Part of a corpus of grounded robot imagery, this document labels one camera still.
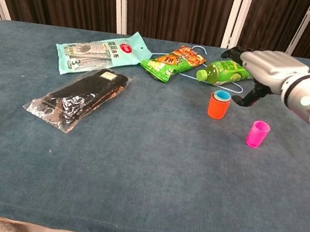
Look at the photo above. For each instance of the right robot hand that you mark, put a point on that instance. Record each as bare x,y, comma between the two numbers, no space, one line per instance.
272,70

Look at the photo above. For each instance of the blue plastic cup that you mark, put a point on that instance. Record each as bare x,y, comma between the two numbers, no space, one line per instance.
223,96

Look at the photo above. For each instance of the orange plastic cup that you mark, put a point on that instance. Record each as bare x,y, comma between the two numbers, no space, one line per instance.
218,110

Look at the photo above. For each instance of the green tea bottle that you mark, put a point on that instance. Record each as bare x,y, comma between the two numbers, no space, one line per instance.
222,72

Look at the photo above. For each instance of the pink plastic cup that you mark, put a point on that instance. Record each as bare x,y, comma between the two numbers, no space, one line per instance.
257,136

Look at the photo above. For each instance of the green orange snack bag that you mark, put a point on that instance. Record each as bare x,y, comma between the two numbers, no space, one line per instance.
171,63

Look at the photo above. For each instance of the teal table cloth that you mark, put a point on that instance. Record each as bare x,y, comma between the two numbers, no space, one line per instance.
132,177

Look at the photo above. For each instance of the teal dishcloth package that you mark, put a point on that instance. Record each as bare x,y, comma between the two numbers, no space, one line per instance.
94,52

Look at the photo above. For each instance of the black socks in clear bag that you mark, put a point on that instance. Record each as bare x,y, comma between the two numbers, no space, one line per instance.
87,95

